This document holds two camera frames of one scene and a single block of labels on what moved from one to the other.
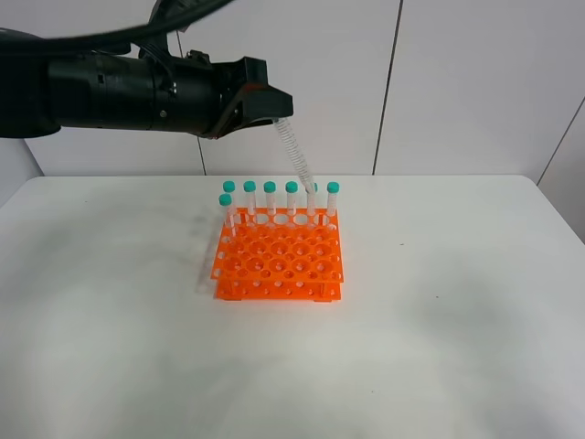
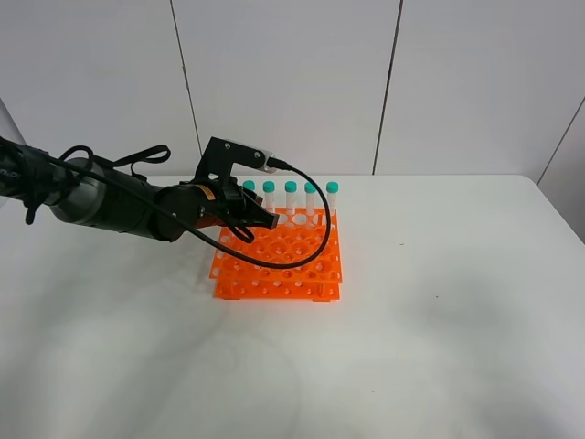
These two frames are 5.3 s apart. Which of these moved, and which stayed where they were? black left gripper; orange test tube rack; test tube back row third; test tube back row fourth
Moved: black left gripper
Stayed: test tube back row third; orange test tube rack; test tube back row fourth
